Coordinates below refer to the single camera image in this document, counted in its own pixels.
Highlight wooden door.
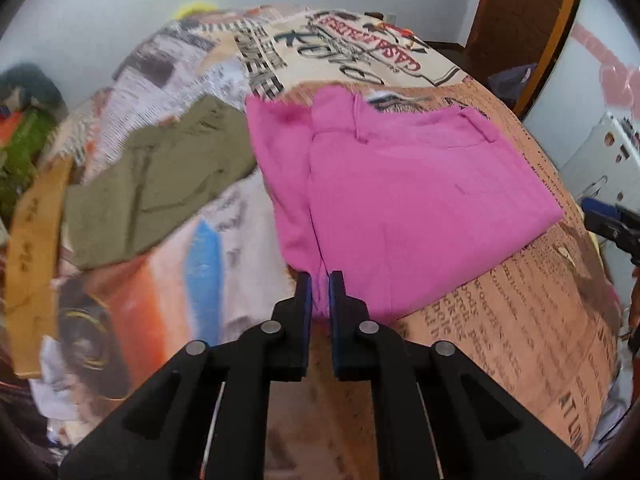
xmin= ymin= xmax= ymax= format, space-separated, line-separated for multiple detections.
xmin=465 ymin=0 xmax=586 ymax=117

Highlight grey plush toy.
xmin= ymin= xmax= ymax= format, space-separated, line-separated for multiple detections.
xmin=0 ymin=62 xmax=67 ymax=112

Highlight green patterned bag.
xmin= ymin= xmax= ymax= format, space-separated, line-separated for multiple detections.
xmin=0 ymin=109 xmax=57 ymax=222

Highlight dark cloth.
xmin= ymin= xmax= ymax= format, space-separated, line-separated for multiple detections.
xmin=486 ymin=64 xmax=539 ymax=107

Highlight white appliance with stickers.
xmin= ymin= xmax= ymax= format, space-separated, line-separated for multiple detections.
xmin=560 ymin=110 xmax=640 ymax=207

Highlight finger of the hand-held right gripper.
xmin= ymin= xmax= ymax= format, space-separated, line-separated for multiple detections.
xmin=581 ymin=198 xmax=640 ymax=256

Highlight olive green pants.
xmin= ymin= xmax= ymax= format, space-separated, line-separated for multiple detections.
xmin=64 ymin=95 xmax=259 ymax=270

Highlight printed blanket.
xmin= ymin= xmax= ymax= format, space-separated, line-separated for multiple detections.
xmin=30 ymin=5 xmax=626 ymax=480

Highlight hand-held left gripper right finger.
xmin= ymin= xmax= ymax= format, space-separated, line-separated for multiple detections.
xmin=327 ymin=270 xmax=586 ymax=480

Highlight pink pants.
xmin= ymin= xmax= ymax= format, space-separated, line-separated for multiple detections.
xmin=245 ymin=85 xmax=566 ymax=324

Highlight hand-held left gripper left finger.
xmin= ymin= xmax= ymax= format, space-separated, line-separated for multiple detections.
xmin=59 ymin=272 xmax=314 ymax=480

